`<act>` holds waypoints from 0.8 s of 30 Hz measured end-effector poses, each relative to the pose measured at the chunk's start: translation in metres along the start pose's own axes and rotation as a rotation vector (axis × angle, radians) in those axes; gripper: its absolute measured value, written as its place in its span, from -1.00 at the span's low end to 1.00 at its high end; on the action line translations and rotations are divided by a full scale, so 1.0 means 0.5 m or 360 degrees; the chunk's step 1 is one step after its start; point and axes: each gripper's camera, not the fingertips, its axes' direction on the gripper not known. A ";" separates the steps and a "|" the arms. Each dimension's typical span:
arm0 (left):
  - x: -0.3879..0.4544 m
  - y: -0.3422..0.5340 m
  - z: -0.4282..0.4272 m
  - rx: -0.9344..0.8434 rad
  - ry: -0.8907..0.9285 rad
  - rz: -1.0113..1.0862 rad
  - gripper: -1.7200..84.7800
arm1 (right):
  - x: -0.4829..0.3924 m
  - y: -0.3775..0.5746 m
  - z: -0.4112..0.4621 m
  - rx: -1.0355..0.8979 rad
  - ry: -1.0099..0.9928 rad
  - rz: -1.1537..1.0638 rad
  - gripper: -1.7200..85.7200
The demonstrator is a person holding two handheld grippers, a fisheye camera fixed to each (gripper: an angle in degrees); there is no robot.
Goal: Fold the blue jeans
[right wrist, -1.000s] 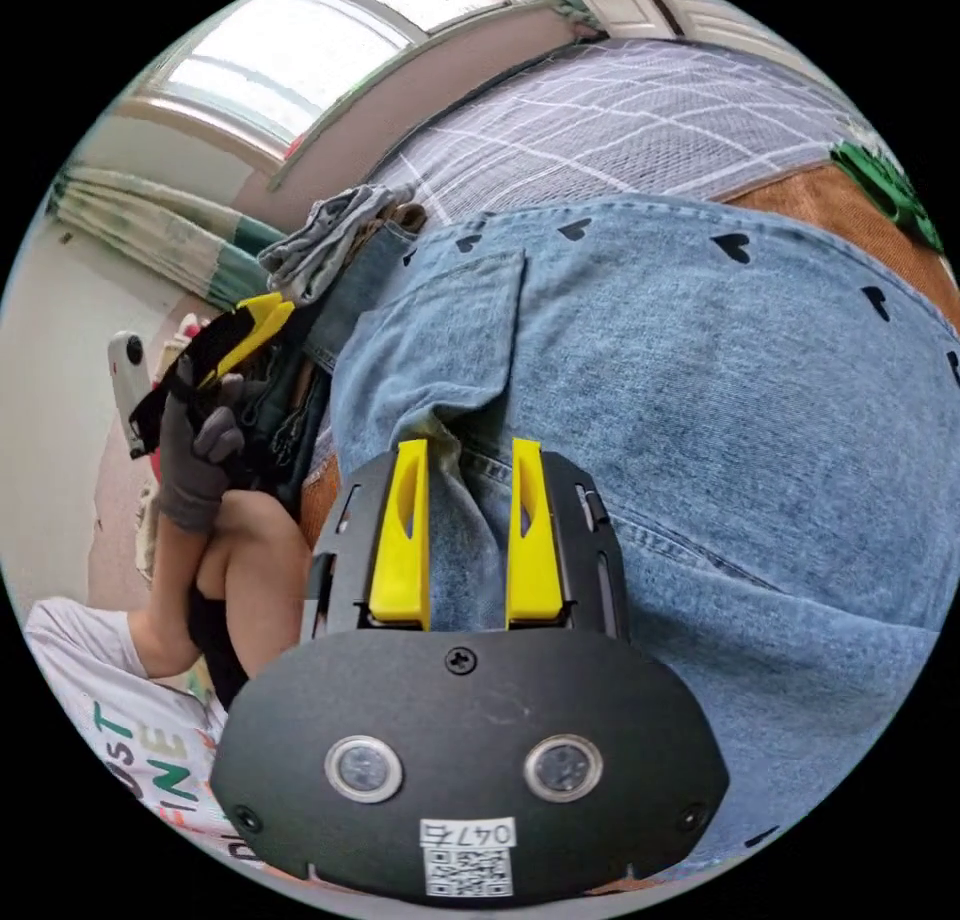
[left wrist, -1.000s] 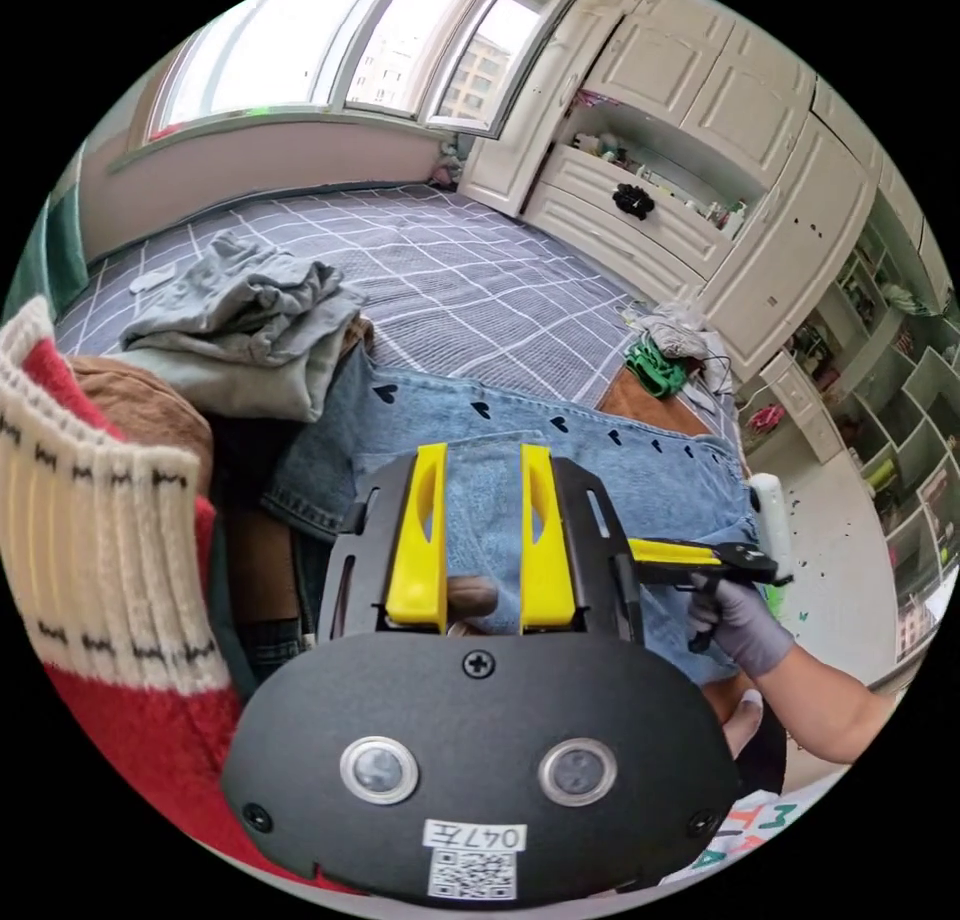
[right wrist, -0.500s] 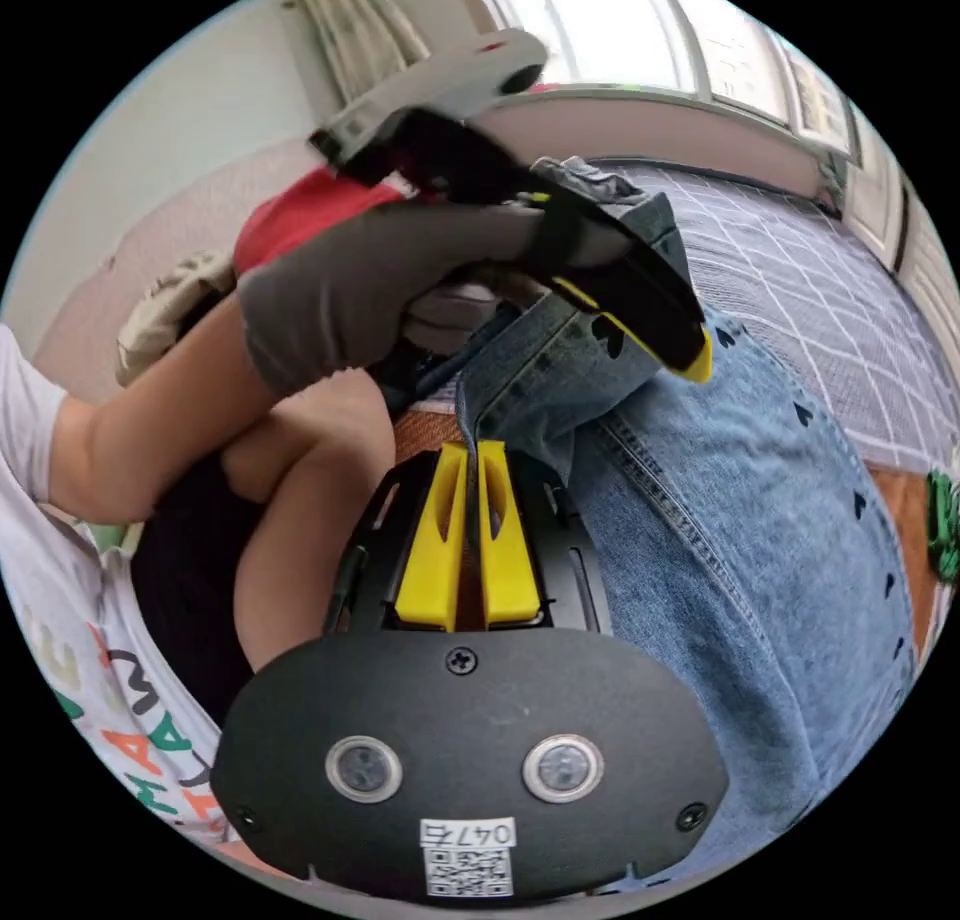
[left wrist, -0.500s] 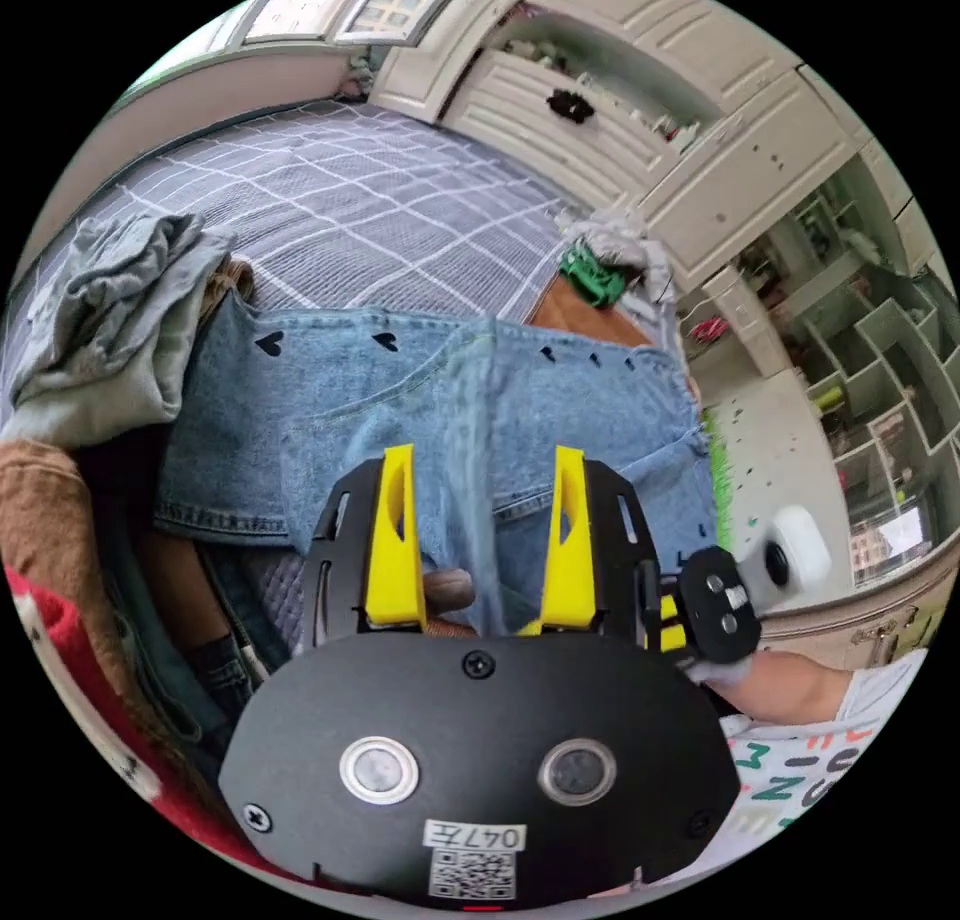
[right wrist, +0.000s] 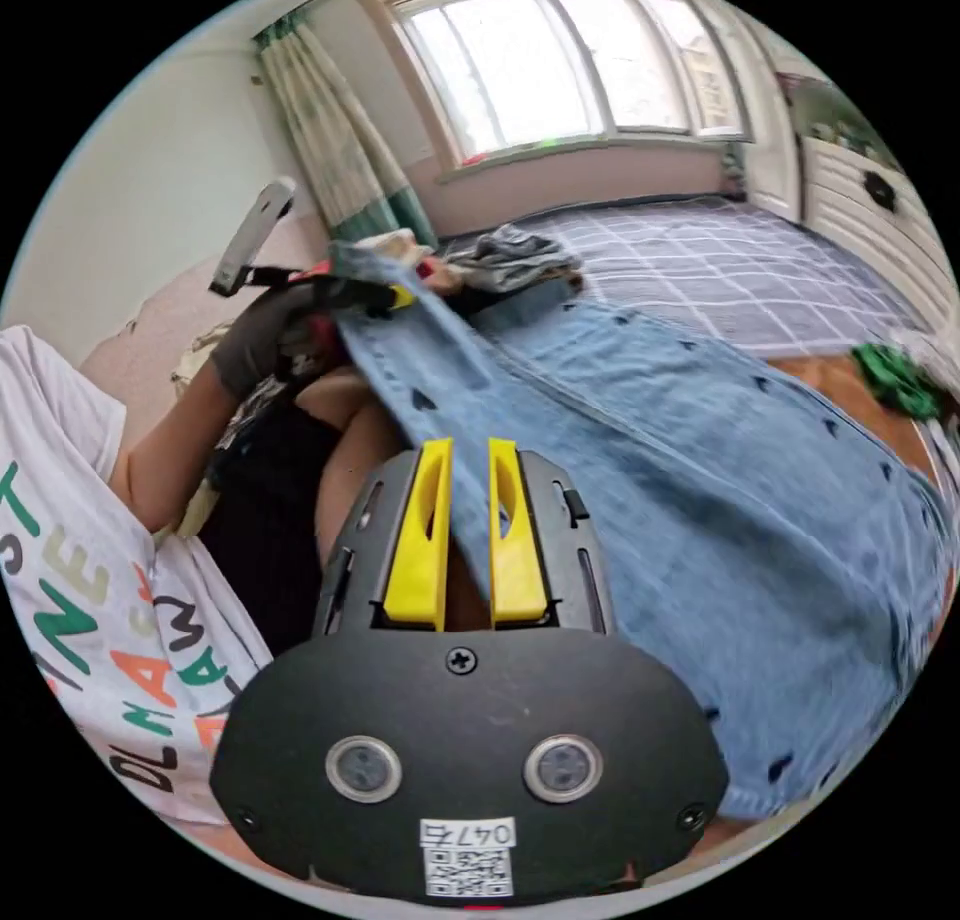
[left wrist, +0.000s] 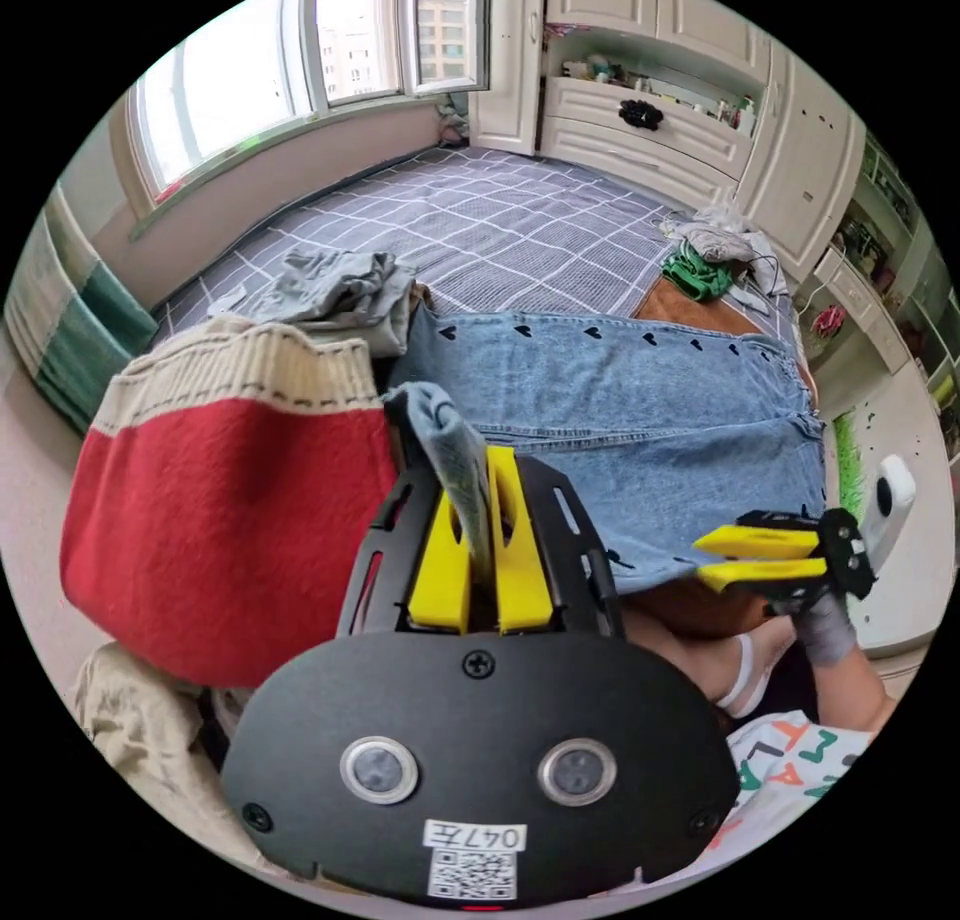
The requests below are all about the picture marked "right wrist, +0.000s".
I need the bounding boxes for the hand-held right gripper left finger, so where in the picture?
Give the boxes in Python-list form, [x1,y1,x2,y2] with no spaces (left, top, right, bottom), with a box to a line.
[383,437,455,632]

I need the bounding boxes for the blue jeans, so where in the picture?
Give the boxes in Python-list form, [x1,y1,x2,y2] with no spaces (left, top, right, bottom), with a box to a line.
[328,239,958,824]

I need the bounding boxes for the person's left hand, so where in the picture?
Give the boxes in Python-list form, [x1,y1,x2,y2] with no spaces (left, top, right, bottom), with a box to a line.
[209,283,340,404]

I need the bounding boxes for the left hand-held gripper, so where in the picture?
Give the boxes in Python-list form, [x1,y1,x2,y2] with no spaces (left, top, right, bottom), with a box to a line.
[241,259,418,383]

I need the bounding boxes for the pile of clothes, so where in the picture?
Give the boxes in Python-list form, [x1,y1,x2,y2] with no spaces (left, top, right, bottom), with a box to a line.
[358,222,588,315]

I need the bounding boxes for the bed with plaid quilt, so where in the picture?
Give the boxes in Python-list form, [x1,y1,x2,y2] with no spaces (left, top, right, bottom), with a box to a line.
[433,193,960,711]

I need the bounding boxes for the person's left forearm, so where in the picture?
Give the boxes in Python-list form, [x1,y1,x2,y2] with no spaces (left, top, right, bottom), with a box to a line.
[110,364,245,535]

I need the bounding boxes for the green and white curtain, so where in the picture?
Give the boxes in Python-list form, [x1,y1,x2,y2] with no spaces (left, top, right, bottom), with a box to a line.
[253,10,440,250]

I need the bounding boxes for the person's body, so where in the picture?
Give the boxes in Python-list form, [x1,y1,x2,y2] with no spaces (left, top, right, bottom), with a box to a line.
[0,325,493,880]

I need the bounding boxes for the window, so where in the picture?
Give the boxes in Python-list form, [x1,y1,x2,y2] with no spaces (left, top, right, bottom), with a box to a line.
[358,0,759,183]

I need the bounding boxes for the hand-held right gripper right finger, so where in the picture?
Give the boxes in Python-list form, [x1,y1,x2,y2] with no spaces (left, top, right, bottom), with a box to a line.
[488,437,548,628]

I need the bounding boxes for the green garment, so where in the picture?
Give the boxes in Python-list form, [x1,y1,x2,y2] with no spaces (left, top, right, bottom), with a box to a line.
[851,342,949,421]

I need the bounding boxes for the white cupboard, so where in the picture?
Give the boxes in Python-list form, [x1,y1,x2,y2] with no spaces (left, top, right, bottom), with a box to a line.
[749,31,960,325]

